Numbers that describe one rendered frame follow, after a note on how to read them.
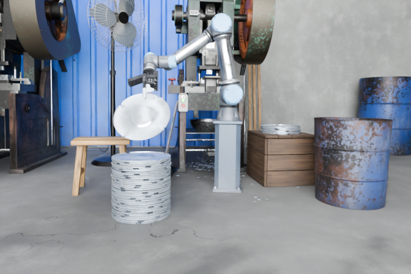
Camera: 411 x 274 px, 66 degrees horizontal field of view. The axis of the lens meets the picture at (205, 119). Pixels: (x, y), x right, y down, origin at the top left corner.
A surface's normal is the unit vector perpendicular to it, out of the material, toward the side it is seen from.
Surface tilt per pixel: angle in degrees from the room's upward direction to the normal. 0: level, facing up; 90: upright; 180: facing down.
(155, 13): 90
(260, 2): 89
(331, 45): 90
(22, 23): 118
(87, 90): 90
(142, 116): 54
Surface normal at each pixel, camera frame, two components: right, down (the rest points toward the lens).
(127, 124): -0.04, -0.55
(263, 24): 0.09, 0.43
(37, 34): 0.04, 0.69
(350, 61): 0.10, 0.05
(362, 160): -0.15, 0.09
